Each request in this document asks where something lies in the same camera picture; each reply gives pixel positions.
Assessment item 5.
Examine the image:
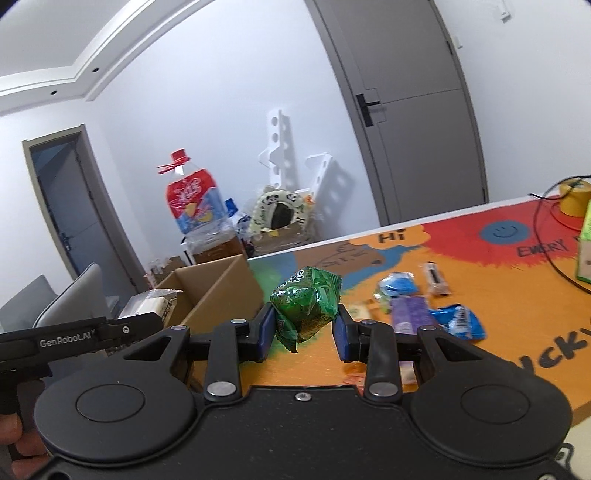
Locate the green snack bag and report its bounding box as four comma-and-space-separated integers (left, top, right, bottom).
270, 266, 342, 353

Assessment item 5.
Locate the left hand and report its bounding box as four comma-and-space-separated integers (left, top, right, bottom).
0, 413, 49, 479

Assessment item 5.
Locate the purple snack pack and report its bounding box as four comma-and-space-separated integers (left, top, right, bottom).
391, 296, 433, 335

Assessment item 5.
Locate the grey sofa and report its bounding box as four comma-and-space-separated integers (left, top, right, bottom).
1, 263, 114, 333

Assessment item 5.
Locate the blue green candy wrapper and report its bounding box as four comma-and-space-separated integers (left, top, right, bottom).
374, 272, 420, 313

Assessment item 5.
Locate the blue snack wrapper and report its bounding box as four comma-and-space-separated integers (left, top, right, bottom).
429, 304, 487, 341

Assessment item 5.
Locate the clear black small packet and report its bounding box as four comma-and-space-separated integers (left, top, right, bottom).
423, 262, 451, 297

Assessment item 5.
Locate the dark interior door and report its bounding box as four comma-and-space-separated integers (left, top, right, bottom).
23, 125, 147, 301

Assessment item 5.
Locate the large iced tea bottle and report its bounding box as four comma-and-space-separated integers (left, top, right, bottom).
158, 149, 245, 265

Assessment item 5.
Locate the colourful table mat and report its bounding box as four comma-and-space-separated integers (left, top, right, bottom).
188, 195, 591, 462

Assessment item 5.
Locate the white perforated shelf board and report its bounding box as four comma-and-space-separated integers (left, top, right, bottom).
259, 109, 297, 191

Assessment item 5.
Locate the green tissue box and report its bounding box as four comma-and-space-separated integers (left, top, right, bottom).
576, 210, 591, 283

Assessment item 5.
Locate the yellow tape roll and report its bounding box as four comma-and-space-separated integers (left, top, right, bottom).
559, 179, 591, 218

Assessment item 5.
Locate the grey door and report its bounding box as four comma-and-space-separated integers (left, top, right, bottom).
307, 0, 489, 225

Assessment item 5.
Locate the cardboard box under ring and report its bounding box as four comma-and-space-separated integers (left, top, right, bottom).
252, 222, 318, 256

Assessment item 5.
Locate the black cable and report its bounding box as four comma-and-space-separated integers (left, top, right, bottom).
528, 174, 591, 294

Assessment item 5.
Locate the black door handle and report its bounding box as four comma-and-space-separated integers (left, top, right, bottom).
356, 93, 387, 128

